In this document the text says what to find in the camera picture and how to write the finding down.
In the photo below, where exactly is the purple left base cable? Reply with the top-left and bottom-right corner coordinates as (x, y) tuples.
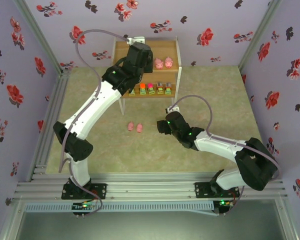
(63, 189), (103, 217)

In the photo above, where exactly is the aluminium corner post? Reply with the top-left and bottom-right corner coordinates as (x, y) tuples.
(236, 0), (284, 73)
(12, 0), (71, 76)

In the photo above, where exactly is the aluminium side rail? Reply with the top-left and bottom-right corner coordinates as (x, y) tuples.
(27, 69), (72, 182)

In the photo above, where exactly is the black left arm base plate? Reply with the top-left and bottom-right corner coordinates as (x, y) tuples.
(61, 183), (108, 200)

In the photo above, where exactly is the white slotted cable duct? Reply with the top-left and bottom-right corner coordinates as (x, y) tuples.
(23, 201), (215, 213)

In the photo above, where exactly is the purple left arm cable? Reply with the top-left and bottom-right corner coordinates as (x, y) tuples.
(58, 29), (130, 191)

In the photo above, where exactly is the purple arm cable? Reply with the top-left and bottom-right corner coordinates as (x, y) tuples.
(58, 29), (130, 191)
(169, 95), (281, 181)

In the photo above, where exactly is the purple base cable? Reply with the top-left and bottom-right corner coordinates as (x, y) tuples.
(216, 181), (245, 216)
(63, 189), (103, 217)

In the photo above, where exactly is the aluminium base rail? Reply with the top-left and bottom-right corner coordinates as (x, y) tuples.
(13, 172), (290, 201)

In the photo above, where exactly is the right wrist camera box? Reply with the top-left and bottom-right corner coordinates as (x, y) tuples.
(164, 104), (180, 114)

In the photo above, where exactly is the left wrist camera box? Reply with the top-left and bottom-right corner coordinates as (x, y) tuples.
(126, 36), (146, 46)

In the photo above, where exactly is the wooden shelf white frame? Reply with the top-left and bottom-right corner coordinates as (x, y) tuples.
(109, 36), (183, 116)

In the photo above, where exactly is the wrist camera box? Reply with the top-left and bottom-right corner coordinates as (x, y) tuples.
(164, 104), (180, 114)
(126, 36), (146, 46)

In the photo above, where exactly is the aluminium frame bar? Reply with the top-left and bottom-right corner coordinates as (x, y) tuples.
(274, 198), (300, 240)
(0, 197), (26, 240)

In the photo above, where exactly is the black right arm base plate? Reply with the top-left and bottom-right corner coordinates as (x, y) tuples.
(194, 182), (241, 200)

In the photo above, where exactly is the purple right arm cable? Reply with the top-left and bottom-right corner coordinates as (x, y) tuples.
(169, 95), (281, 181)

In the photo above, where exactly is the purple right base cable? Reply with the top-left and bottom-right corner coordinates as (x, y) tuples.
(216, 181), (245, 216)

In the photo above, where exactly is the grey metal sheet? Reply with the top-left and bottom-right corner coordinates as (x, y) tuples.
(13, 211), (288, 240)

